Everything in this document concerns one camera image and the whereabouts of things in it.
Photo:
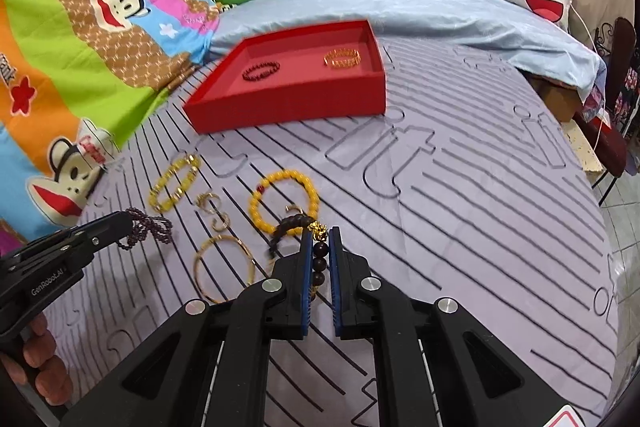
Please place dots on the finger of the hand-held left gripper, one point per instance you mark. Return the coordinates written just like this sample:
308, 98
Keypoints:
115, 219
102, 238

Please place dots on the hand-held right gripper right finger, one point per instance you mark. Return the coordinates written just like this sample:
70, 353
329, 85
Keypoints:
336, 277

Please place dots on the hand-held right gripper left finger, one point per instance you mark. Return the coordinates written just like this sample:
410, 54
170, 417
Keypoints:
305, 277

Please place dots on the thin gold bangle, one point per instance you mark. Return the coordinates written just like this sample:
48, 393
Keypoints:
196, 269

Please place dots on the red jewelry box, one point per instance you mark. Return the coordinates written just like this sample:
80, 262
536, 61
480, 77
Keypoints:
280, 107

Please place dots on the person's left hand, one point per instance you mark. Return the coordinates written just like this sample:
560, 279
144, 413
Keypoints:
42, 352

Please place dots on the cartoon monkey printed blanket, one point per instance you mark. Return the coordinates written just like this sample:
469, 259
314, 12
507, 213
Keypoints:
75, 57

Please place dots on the beige speckled board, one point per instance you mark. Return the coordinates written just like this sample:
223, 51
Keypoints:
584, 152

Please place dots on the cardboard box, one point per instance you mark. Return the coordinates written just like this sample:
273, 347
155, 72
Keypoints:
555, 99

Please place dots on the light blue blanket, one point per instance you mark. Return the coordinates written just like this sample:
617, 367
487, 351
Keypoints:
400, 2

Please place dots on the red seat cushion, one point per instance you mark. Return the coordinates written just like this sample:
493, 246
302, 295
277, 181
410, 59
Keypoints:
607, 144

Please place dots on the patterned pink cloth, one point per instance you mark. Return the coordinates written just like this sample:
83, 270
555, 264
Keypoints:
597, 97

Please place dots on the dark metal chair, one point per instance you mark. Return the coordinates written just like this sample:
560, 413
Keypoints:
625, 42

